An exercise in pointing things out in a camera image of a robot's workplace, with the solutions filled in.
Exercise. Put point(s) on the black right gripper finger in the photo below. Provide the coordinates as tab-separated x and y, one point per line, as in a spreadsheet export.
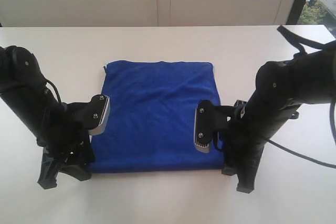
246	173
229	170

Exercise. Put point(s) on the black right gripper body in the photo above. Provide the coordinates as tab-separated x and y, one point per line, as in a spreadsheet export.
247	140

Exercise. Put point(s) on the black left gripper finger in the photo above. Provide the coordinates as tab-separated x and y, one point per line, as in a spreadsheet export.
79	171
50	167

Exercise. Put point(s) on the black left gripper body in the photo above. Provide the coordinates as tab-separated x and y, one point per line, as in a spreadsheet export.
64	128

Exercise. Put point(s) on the blue towel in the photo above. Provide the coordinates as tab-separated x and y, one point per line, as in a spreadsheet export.
151	122

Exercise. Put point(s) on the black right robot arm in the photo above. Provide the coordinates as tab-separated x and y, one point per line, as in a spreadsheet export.
282	87

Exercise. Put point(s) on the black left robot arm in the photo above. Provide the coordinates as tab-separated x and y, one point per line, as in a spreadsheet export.
24	89

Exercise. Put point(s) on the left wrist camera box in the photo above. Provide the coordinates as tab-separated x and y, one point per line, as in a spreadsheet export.
97	115

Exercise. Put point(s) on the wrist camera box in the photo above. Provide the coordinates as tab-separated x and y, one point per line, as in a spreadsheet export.
97	115
213	124

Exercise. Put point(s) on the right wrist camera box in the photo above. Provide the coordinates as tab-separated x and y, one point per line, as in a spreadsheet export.
213	124

